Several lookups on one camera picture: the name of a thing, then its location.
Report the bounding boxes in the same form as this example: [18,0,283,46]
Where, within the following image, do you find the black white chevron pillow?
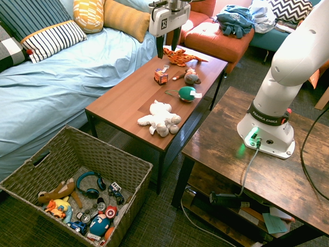
[267,0,314,25]

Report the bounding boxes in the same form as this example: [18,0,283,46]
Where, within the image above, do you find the yellow orange toy figure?
[42,198,74,224]

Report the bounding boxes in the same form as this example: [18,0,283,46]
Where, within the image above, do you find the woven grey basket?
[0,125,153,247]

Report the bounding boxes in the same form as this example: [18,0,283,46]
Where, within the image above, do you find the white plush dog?
[137,99,181,138]

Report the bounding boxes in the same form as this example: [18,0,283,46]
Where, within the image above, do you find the white floor cable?
[180,188,234,247]

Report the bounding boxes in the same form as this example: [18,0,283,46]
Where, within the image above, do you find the blue toy car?
[66,221,88,235]

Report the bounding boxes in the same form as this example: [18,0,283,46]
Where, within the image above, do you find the brown plush monkey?
[172,67,202,86]

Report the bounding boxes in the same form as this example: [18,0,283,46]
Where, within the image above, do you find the grey game controller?
[76,202,107,224]

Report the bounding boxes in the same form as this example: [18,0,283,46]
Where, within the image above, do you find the white navy striped pillow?
[20,20,88,64]

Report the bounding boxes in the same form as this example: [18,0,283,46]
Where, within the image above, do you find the rustic dark wood table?
[171,85,329,247]

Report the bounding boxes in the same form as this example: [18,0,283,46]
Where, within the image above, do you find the green plush ball with tag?
[164,86,203,103]

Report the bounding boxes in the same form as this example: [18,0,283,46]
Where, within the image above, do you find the red-brown wooden coffee table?
[84,45,229,195]

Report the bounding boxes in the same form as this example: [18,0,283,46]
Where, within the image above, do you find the yellow white patterned pillow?
[72,0,106,34]

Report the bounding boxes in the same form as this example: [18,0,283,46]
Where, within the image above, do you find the brown plush animal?
[38,178,83,209]

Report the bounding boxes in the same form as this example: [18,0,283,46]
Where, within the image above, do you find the mustard yellow pillow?
[103,0,151,44]

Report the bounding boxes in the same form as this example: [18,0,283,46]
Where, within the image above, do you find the dark blue striped pillow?
[0,0,74,43]

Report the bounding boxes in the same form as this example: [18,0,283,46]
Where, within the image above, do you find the orange plush dinosaur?
[163,47,209,67]

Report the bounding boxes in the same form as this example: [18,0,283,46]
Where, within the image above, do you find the blue clothes pile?
[216,5,255,40]

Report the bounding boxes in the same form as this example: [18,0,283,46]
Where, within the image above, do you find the teal paper sheet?
[262,212,288,235]

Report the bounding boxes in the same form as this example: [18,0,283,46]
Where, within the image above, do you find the black power brick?
[209,191,242,208]

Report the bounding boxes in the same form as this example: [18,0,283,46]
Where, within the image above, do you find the small orange toy car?
[154,68,169,85]

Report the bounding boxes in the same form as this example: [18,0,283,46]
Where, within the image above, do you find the blue black headphones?
[76,171,107,200]

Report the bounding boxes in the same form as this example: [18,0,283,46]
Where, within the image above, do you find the light blue crumpled cloth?
[248,0,278,34]

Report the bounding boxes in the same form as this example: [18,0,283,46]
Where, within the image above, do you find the teal sofa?
[248,0,322,65]

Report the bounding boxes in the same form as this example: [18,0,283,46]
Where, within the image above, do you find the black thick cable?
[300,107,329,202]

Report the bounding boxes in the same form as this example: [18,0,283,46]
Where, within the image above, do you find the blue toy jeep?
[107,182,125,206]

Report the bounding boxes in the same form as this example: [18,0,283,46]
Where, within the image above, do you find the light blue covered bed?
[0,0,165,181]

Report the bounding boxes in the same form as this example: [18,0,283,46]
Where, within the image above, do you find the orange tufted ottoman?
[166,0,255,75]

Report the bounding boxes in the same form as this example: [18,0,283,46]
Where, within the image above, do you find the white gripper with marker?
[149,0,191,60]

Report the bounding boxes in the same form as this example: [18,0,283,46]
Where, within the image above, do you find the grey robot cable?
[236,137,262,198]

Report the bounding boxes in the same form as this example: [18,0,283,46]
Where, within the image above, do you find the black white checked pillow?
[0,24,31,74]

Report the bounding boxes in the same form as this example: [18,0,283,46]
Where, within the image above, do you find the Captain America plush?
[89,205,119,237]

